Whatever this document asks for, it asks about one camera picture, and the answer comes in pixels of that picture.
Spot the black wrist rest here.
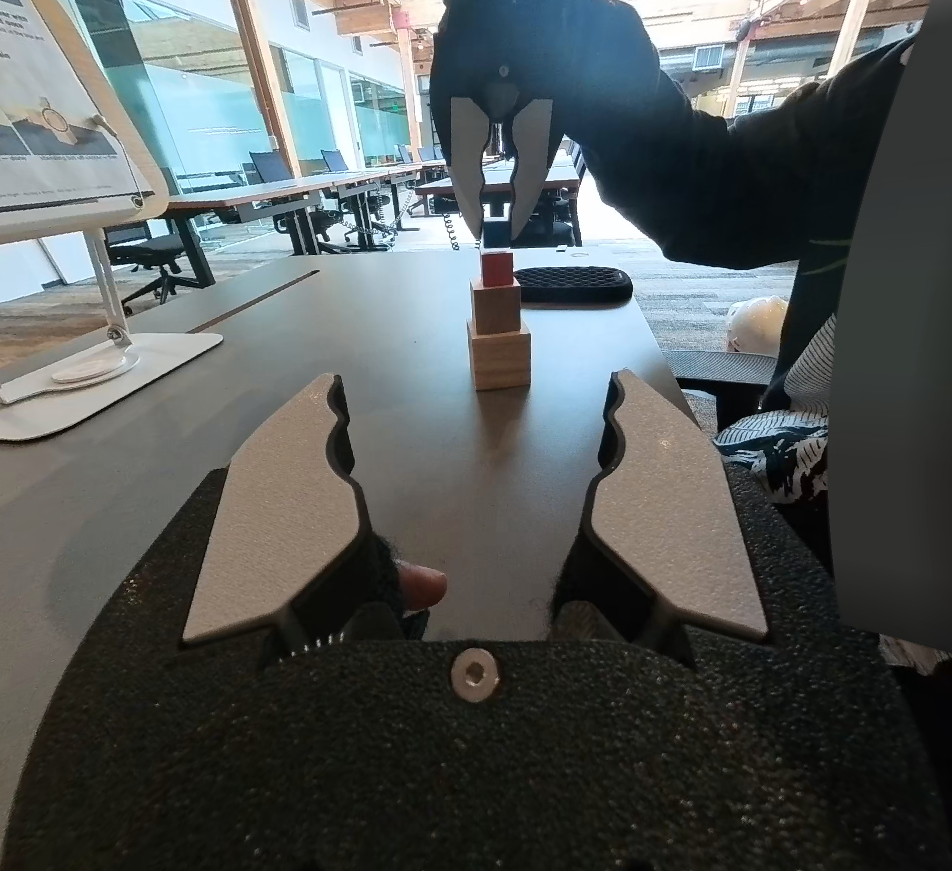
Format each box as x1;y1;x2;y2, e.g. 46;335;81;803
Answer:
515;266;635;308

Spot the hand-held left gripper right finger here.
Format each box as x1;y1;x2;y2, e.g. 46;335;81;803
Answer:
554;369;770;649

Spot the person's printed shirt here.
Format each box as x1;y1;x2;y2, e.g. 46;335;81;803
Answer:
714;313;837;507

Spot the wooden office table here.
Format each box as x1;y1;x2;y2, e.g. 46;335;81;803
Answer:
161;166;435;289
414;160;584;250

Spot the black office chair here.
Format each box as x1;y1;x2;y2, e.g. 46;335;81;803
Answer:
662;349;782;435
105;223;203;315

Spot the medium wooden cube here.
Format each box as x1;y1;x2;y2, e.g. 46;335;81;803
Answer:
471;281;523;336

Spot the printed instruction sheet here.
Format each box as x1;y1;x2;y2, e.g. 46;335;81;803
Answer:
0;0;150;211

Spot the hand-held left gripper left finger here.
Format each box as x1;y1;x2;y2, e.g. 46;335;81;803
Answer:
182;373;406;649

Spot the white round object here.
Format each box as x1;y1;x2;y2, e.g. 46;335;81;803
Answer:
725;296;791;359

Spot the white instruction sheet stand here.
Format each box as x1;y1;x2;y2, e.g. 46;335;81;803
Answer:
0;0;172;244

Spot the person's right forearm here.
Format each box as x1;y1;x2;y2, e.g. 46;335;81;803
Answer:
573;8;911;271

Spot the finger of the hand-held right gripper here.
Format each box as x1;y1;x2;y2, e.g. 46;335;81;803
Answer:
450;96;493;246
509;98;556;243

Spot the large wooden cube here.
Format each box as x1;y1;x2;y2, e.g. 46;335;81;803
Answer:
468;322;534;393

